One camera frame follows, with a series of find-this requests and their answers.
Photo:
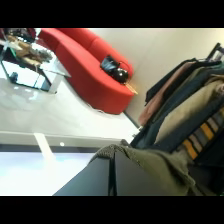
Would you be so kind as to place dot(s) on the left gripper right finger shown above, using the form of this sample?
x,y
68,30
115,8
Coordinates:
x,y
133,181

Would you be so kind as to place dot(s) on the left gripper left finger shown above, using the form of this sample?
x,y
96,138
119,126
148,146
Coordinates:
x,y
91,180

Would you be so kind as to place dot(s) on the olive green garment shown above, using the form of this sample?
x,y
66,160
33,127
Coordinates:
x,y
166,166

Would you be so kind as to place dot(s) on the black clothes rack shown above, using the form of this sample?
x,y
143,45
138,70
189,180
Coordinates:
x,y
216,52

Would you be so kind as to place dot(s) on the dark green garment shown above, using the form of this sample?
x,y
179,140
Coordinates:
x,y
156,128

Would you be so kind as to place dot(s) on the striped garment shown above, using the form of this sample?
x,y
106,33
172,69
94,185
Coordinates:
x,y
201,135

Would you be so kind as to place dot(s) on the pink brown garment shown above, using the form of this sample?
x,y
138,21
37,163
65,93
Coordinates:
x,y
156,100

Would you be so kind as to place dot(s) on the beige garment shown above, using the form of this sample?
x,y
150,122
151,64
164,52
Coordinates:
x,y
186,110

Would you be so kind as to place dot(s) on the black garment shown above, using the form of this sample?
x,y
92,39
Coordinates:
x,y
166,78

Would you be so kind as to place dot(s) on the black bag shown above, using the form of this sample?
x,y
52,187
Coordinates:
x,y
115,69

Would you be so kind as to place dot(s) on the red sofa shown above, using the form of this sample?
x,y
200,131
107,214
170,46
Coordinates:
x,y
83,63

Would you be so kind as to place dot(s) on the glass side table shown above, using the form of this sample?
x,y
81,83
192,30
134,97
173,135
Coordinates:
x,y
30,63

